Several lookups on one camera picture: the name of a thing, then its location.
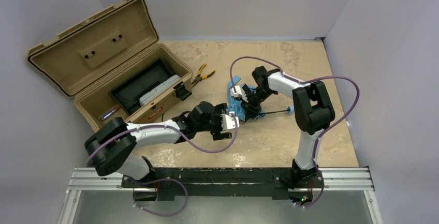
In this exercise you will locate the grey box in toolbox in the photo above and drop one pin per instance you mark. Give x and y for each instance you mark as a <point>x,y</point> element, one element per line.
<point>147,97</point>

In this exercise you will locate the tan plastic toolbox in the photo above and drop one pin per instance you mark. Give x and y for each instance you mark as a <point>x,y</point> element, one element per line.
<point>90,58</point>

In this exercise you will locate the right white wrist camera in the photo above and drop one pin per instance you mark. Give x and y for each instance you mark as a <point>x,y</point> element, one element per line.
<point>238,93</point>

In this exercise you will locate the aluminium rail frame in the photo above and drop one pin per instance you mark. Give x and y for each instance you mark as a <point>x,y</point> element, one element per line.
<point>348,198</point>

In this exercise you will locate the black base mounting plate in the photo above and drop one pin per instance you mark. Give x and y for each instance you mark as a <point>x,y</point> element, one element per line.
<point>281,183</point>

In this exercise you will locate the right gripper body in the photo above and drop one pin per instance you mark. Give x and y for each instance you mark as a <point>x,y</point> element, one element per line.
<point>249,95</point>

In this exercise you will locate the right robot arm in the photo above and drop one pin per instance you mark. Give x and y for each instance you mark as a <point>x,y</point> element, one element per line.
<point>313,111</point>

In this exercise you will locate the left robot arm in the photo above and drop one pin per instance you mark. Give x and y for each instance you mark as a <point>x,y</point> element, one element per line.
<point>111,148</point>

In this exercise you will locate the black toolbox tray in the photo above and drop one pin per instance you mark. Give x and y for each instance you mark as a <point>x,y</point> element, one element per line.
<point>127,94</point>

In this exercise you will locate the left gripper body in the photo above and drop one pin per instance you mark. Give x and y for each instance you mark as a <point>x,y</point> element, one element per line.
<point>219,131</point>

